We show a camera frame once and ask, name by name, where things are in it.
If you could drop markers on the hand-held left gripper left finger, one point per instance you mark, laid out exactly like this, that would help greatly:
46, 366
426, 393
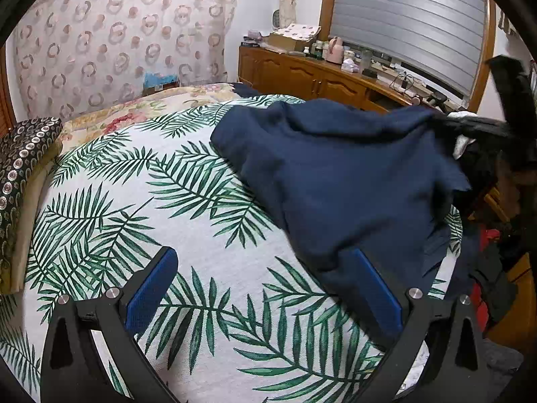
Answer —
151, 289

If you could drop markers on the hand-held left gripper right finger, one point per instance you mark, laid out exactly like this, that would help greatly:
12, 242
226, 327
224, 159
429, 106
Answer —
377, 294

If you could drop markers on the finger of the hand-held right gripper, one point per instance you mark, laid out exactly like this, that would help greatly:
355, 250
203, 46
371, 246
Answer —
470, 125

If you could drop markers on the navy printed T-shirt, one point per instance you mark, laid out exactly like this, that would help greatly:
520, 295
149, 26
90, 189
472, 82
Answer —
335, 176

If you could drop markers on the leaf-print bed sheet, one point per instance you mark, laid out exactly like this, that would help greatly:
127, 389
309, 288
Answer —
168, 201

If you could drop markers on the small black box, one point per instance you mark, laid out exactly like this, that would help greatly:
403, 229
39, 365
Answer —
370, 73

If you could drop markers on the dark and red clothing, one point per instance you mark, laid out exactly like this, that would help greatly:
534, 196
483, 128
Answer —
491, 268

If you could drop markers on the grey window roller shutter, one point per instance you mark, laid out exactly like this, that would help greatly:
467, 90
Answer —
407, 21

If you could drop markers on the clear glass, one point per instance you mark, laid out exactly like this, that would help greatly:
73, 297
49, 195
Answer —
366, 61

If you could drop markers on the crumpled white tissue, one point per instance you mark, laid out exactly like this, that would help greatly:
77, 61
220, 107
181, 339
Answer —
350, 67

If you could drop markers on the white jar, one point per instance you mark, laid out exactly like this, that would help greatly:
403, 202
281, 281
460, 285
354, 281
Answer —
348, 56

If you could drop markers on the pink jug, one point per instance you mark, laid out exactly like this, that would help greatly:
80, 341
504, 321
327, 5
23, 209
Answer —
334, 50

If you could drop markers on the wooden cabinet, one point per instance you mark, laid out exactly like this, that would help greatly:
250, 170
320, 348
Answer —
293, 75

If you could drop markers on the white printed cloth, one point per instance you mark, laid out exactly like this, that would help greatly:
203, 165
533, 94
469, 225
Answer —
300, 30

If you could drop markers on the small brown box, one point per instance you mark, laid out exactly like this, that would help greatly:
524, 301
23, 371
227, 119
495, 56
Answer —
157, 89

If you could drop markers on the cardboard box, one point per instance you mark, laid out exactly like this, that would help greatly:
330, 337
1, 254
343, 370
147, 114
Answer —
285, 43

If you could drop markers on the blue crumpled bag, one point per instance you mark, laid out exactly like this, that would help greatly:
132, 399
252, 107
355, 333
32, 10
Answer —
161, 79

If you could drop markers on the wooden window frame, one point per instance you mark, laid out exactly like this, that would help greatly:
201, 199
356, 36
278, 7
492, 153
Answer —
329, 4

